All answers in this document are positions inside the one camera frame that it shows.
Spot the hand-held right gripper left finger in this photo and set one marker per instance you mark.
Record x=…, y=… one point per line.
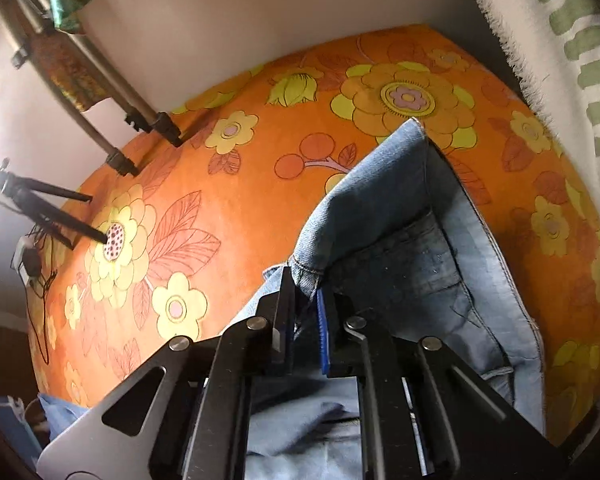
x=287, y=312

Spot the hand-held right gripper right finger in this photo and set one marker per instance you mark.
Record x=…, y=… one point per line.
x=322, y=330

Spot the blue denim pants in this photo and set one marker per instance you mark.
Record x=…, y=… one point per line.
x=380, y=210

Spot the orange floral bedsheet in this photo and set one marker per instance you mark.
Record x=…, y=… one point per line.
x=260, y=200

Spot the silver tripod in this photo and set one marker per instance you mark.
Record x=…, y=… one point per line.
x=166, y=129

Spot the small black tripod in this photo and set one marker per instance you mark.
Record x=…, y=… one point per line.
x=22, y=191

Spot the blue fabric bundle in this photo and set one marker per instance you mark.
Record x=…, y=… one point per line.
x=10, y=425

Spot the white green-striped fringed cloth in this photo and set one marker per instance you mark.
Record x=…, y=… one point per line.
x=540, y=60

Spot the colourful patterned hanging cloth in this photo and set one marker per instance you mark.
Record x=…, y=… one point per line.
x=67, y=5

